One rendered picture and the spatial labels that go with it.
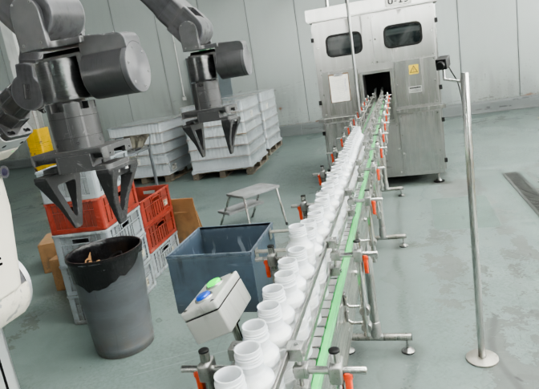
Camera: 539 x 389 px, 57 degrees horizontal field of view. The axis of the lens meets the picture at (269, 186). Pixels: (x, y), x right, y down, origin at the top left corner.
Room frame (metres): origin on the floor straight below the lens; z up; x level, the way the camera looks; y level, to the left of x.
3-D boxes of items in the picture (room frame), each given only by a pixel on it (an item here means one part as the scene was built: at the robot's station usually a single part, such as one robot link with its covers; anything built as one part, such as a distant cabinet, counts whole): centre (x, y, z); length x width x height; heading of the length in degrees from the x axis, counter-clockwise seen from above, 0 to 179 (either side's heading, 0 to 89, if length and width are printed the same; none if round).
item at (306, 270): (0.94, -0.03, 1.08); 0.06 x 0.06 x 0.17
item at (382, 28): (6.36, -1.57, 1.05); 1.60 x 1.40 x 2.10; 164
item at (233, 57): (1.04, 0.06, 1.57); 0.12 x 0.09 x 0.12; 76
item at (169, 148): (8.84, 1.88, 0.50); 1.23 x 1.05 x 1.00; 162
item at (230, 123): (1.04, 0.08, 1.41); 0.07 x 0.07 x 0.09; 73
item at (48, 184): (0.62, 0.24, 1.41); 0.07 x 0.07 x 0.09; 75
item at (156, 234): (4.22, 1.17, 0.33); 0.61 x 0.41 x 0.22; 167
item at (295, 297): (0.83, 0.00, 1.08); 0.06 x 0.06 x 0.17
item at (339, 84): (5.73, -0.96, 1.22); 0.23 x 0.03 x 0.32; 74
